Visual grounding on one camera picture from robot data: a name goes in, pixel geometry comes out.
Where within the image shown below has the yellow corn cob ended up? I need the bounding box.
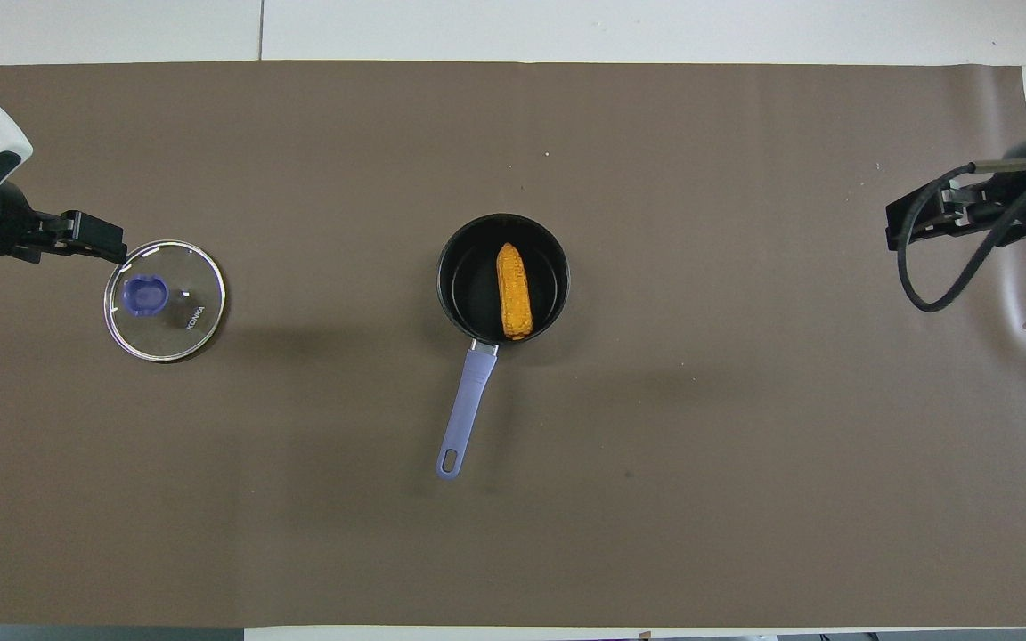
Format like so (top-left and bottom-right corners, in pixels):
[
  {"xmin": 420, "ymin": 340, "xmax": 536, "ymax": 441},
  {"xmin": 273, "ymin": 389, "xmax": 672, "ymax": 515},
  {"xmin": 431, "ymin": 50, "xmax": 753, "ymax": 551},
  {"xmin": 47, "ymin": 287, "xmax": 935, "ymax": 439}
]
[{"xmin": 496, "ymin": 243, "xmax": 535, "ymax": 342}]

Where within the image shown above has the dark blue pot purple handle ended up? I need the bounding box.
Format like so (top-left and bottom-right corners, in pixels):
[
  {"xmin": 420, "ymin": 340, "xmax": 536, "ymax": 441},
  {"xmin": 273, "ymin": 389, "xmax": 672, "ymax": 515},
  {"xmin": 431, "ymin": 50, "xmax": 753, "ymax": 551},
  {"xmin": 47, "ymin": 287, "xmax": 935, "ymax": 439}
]
[{"xmin": 436, "ymin": 213, "xmax": 572, "ymax": 483}]

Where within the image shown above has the glass lid purple knob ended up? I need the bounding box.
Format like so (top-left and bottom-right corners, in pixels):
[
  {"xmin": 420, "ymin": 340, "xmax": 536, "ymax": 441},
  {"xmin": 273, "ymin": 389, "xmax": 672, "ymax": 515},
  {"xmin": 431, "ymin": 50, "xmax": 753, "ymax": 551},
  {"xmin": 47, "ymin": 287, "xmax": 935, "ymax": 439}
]
[{"xmin": 103, "ymin": 239, "xmax": 228, "ymax": 364}]

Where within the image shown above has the brown table mat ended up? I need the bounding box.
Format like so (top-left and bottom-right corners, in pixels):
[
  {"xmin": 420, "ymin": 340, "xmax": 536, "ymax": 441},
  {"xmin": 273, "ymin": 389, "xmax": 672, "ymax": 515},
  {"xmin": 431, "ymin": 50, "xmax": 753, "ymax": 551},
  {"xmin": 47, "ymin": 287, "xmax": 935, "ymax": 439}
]
[{"xmin": 0, "ymin": 61, "xmax": 1026, "ymax": 629}]

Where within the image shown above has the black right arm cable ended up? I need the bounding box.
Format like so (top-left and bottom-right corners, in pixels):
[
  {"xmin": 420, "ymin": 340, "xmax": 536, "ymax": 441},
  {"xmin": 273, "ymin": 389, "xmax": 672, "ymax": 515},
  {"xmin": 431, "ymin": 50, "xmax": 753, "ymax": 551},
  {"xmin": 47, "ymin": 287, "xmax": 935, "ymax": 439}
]
[{"xmin": 894, "ymin": 153, "xmax": 1026, "ymax": 314}]

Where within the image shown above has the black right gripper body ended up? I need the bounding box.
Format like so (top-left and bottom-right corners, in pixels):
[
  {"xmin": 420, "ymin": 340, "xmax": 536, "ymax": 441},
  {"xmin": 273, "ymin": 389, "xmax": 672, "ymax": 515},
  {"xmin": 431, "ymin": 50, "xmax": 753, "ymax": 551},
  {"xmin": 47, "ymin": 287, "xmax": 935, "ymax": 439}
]
[{"xmin": 921, "ymin": 125, "xmax": 1026, "ymax": 245}]

